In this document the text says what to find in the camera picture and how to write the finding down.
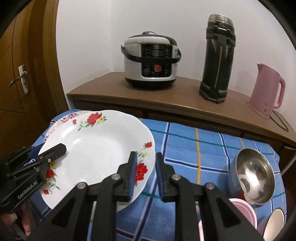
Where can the red flower white plate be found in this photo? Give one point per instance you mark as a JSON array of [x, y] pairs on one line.
[[97, 143]]

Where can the pink electric kettle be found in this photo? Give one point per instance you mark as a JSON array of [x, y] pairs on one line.
[[268, 91]]

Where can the silver door handle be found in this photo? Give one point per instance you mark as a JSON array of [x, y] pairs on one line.
[[23, 78]]

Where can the brown wooden door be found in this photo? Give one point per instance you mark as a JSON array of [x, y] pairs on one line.
[[31, 88]]

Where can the black thermos flask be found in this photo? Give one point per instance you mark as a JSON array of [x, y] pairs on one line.
[[221, 41]]

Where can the stainless steel bowl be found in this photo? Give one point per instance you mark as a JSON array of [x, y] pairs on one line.
[[251, 178]]

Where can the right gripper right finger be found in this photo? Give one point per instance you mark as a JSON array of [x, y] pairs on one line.
[[187, 197]]

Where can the brown wooden cabinet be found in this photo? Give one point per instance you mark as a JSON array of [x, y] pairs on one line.
[[182, 100]]

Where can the silver black rice cooker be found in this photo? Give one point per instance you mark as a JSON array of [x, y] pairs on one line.
[[150, 60]]

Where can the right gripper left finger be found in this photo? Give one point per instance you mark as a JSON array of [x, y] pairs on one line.
[[85, 204]]

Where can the blue plaid tablecloth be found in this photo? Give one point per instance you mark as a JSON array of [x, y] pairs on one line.
[[198, 155]]

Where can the white enamel bowl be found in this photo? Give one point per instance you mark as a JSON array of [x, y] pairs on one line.
[[271, 225]]

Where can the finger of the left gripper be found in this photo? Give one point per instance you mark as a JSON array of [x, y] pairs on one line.
[[51, 154], [23, 156]]

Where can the pink plastic bowl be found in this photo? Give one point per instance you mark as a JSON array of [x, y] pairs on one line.
[[242, 210]]

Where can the pink floral rimmed plate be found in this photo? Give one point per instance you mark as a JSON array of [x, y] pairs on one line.
[[57, 122]]

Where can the person's left hand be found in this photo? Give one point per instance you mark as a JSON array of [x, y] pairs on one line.
[[28, 219]]

